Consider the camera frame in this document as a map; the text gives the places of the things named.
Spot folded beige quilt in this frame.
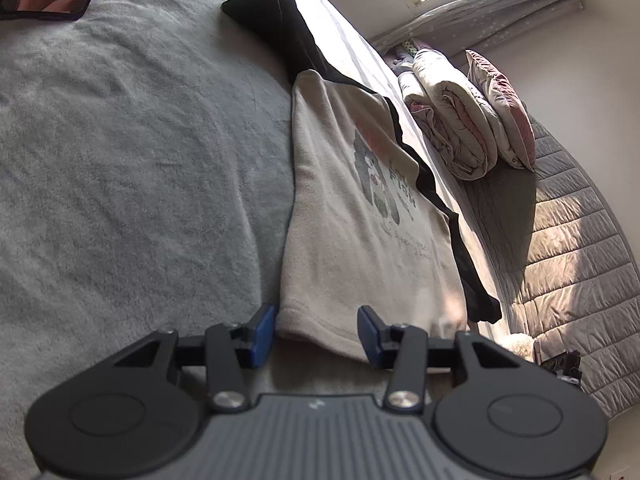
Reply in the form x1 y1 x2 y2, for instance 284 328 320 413
398 48 506 181

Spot pink and beige pillow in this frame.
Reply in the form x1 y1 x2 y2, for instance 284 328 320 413
465 50 537 172

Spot white fluffy item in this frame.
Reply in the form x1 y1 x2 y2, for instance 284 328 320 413
500 332 536 362

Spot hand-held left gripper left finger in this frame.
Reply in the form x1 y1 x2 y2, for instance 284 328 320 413
106 304 277 413

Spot small black object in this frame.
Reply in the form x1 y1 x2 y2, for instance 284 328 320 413
542 350 583 386

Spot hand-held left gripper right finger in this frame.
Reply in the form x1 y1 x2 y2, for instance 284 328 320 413
356 305 531 413

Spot black pants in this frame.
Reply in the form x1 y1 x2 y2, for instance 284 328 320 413
221 0 502 324

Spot beige printed sweatshirt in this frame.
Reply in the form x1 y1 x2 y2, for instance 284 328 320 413
276 70 468 366

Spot small patterned cushion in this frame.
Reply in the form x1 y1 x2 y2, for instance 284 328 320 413
387 40 418 68

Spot grey star-patterned curtain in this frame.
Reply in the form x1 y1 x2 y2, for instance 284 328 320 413
370 0 585 56

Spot grey quilted mattress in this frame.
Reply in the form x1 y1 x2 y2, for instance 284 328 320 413
462 117 640 418

